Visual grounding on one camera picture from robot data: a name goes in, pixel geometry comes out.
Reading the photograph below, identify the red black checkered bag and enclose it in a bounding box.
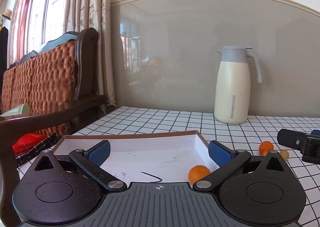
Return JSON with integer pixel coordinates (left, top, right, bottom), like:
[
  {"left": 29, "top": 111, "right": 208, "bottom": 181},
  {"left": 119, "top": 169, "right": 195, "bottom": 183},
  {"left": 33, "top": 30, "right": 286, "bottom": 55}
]
[{"left": 12, "top": 133, "right": 57, "bottom": 167}]

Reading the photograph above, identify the cream thermos jug grey lid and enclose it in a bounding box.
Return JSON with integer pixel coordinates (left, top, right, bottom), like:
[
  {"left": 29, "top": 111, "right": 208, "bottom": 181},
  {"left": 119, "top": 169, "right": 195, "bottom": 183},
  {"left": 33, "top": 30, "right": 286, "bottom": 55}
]
[{"left": 214, "top": 45, "right": 263, "bottom": 124}]

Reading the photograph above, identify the window with red frame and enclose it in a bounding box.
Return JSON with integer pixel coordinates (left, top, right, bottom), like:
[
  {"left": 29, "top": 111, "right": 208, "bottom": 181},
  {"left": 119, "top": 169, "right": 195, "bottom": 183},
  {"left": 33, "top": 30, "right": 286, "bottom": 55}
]
[{"left": 7, "top": 0, "right": 67, "bottom": 65}]

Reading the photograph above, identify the small orange top of pile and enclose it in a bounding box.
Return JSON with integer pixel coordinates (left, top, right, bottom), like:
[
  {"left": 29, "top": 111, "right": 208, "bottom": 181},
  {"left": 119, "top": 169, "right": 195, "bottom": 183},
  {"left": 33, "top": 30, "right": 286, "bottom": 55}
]
[{"left": 259, "top": 141, "right": 274, "bottom": 156}]

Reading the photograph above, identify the black jacket hanging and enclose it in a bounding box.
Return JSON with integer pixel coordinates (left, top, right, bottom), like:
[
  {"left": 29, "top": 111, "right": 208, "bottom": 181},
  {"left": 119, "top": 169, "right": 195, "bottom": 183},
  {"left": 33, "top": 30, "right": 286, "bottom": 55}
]
[{"left": 0, "top": 27, "right": 9, "bottom": 84}]

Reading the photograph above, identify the white black grid tablecloth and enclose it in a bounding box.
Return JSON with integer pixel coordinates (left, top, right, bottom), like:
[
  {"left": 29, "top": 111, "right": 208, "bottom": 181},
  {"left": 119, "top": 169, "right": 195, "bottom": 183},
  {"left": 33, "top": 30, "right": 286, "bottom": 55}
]
[{"left": 12, "top": 106, "right": 319, "bottom": 226}]

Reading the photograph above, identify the brown white cardboard box tray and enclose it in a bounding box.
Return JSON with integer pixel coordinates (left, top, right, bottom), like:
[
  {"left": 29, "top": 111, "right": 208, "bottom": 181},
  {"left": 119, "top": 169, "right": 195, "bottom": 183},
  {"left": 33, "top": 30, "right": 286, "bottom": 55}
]
[{"left": 53, "top": 131, "right": 218, "bottom": 184}]

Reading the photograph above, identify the straw hat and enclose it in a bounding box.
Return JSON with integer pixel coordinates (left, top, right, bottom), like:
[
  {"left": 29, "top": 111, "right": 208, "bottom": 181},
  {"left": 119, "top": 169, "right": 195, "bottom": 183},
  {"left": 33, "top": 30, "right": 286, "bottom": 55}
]
[{"left": 1, "top": 9, "right": 12, "bottom": 20}]

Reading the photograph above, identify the small yellow fruit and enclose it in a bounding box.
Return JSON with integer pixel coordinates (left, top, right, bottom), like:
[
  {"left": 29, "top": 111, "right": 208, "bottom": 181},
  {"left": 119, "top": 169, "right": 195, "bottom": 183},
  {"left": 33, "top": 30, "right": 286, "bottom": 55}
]
[{"left": 280, "top": 150, "right": 290, "bottom": 161}]

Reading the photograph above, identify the brown tufted sofa cushion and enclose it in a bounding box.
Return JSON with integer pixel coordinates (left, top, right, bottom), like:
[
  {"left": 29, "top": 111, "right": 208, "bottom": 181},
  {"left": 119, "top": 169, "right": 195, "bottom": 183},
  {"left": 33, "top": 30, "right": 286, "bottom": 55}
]
[{"left": 1, "top": 40, "right": 77, "bottom": 138}]

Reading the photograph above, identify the beige patterned curtain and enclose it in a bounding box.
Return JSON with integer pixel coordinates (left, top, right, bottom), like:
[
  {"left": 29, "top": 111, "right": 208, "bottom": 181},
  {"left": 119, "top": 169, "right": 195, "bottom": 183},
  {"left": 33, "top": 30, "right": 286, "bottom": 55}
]
[{"left": 63, "top": 0, "right": 116, "bottom": 113}]

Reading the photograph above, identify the pale green paper roll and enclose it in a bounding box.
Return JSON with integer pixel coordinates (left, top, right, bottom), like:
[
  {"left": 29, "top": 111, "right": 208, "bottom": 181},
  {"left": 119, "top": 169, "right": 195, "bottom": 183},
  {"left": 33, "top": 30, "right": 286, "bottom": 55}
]
[{"left": 1, "top": 103, "right": 30, "bottom": 117}]

